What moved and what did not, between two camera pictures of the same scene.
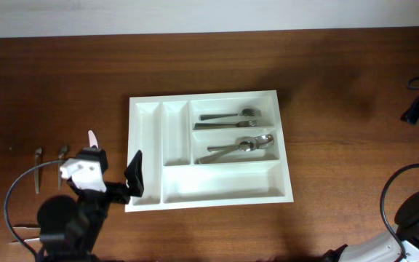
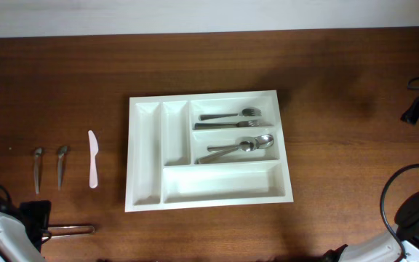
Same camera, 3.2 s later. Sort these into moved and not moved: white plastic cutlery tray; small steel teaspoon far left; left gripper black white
Moved: left gripper black white
Not moved: white plastic cutlery tray; small steel teaspoon far left
